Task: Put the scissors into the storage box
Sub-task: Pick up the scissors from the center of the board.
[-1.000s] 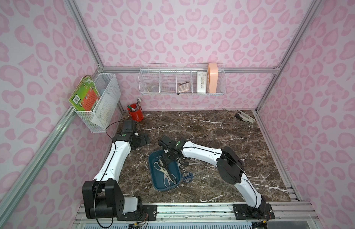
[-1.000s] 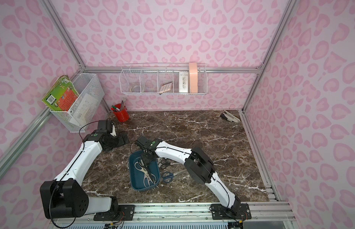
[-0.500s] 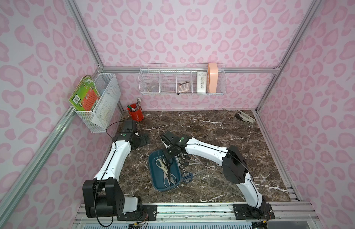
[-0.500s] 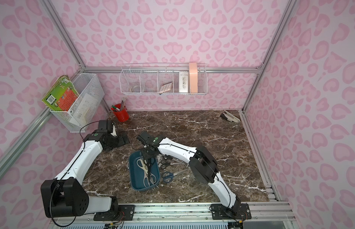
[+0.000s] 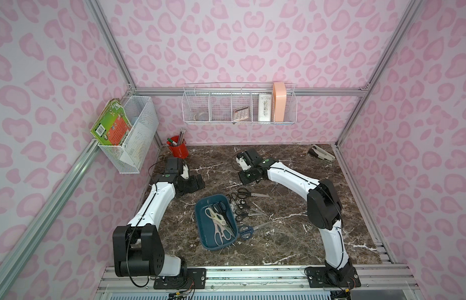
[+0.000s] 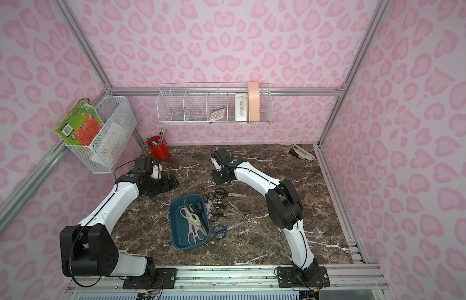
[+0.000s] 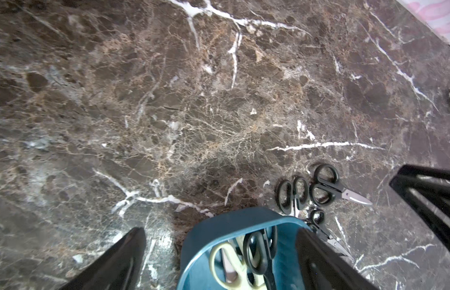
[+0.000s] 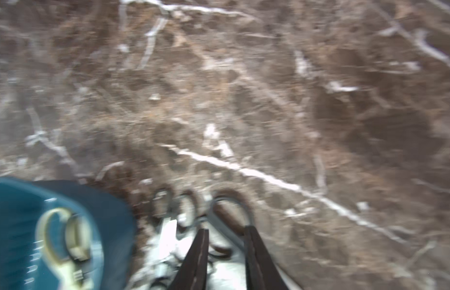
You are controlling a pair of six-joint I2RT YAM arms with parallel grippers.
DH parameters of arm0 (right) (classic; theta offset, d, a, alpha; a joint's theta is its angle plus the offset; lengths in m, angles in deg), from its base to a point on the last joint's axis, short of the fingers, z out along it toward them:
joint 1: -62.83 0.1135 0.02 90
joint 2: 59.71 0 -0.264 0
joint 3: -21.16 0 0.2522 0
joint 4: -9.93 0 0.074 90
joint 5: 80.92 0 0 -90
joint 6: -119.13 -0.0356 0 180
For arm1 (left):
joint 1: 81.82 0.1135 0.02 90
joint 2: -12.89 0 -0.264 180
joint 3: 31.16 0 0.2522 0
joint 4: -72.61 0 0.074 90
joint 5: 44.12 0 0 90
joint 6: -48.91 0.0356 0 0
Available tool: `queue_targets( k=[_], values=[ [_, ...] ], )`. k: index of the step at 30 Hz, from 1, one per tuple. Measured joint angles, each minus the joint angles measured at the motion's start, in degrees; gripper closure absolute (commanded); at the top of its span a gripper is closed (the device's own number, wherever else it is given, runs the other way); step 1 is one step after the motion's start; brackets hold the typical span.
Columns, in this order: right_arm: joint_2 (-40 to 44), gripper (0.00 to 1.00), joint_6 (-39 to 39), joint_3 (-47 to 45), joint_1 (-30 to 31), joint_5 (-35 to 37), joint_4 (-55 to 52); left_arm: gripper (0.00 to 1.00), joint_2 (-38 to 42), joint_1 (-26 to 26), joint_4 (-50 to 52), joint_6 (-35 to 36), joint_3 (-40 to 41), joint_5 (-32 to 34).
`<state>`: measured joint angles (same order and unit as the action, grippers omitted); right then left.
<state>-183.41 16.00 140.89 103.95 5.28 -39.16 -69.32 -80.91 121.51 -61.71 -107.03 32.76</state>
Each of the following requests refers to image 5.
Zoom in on small pink calculator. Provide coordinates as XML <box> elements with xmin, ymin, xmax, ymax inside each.
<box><xmin>232</xmin><ymin>106</ymin><xmax>251</xmax><ymax>122</ymax></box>

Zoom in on small black scissors lower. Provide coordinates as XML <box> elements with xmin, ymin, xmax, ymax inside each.
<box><xmin>235</xmin><ymin>210</ymin><xmax>263</xmax><ymax>223</ymax></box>

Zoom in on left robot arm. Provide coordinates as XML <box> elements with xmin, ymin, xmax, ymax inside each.
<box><xmin>112</xmin><ymin>157</ymin><xmax>205</xmax><ymax>278</ymax></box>

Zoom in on white wire wall basket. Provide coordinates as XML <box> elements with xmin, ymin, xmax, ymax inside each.
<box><xmin>182</xmin><ymin>82</ymin><xmax>298</xmax><ymax>125</ymax></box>

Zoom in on pink handled scissors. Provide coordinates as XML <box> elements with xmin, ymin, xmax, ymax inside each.
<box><xmin>214</xmin><ymin>224</ymin><xmax>232</xmax><ymax>246</ymax></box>

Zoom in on blue handled scissors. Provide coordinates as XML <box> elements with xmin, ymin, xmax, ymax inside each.
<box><xmin>239</xmin><ymin>221</ymin><xmax>271</xmax><ymax>240</ymax></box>

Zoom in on beige kitchen scissors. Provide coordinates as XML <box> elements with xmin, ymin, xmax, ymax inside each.
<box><xmin>205</xmin><ymin>207</ymin><xmax>233</xmax><ymax>238</ymax></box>

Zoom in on teal plastic storage box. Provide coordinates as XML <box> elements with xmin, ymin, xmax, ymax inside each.
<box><xmin>195</xmin><ymin>194</ymin><xmax>239</xmax><ymax>251</ymax></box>

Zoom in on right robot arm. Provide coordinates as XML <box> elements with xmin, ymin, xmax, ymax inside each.
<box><xmin>236</xmin><ymin>149</ymin><xmax>354</xmax><ymax>285</ymax></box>

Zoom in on red pen cup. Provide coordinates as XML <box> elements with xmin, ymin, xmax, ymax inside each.
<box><xmin>167</xmin><ymin>128</ymin><xmax>189</xmax><ymax>159</ymax></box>

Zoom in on white paper in basket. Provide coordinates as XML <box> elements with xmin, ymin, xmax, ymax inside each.
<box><xmin>120</xmin><ymin>122</ymin><xmax>152</xmax><ymax>169</ymax></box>

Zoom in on small black scissors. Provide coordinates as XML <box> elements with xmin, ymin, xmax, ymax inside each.
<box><xmin>235</xmin><ymin>210</ymin><xmax>263</xmax><ymax>223</ymax></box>
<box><xmin>236</xmin><ymin>199</ymin><xmax>264</xmax><ymax>214</ymax></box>

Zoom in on black white stapler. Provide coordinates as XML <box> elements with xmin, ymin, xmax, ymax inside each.
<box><xmin>308</xmin><ymin>144</ymin><xmax>336</xmax><ymax>162</ymax></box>

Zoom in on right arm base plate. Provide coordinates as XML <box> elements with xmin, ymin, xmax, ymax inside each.
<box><xmin>304</xmin><ymin>265</ymin><xmax>362</xmax><ymax>290</ymax></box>

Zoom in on white mesh side basket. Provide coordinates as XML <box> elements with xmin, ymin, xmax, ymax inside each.
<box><xmin>99</xmin><ymin>96</ymin><xmax>159</xmax><ymax>175</ymax></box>

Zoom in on tiny black scissors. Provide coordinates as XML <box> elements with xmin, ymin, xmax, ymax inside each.
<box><xmin>225</xmin><ymin>192</ymin><xmax>237</xmax><ymax>204</ymax></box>

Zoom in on green red booklet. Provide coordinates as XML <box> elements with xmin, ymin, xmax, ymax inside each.
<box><xmin>90</xmin><ymin>98</ymin><xmax>132</xmax><ymax>146</ymax></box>

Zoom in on white card in basket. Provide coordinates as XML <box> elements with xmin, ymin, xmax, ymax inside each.
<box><xmin>258</xmin><ymin>94</ymin><xmax>273</xmax><ymax>122</ymax></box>

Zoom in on pink box in basket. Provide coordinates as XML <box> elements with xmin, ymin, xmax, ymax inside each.
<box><xmin>273</xmin><ymin>82</ymin><xmax>287</xmax><ymax>123</ymax></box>

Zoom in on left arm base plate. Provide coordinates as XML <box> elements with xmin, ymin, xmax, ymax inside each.
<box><xmin>154</xmin><ymin>267</ymin><xmax>207</xmax><ymax>290</ymax></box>

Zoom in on tape roll in basket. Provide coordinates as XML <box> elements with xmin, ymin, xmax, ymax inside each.
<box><xmin>194</xmin><ymin>107</ymin><xmax>209</xmax><ymax>122</ymax></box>

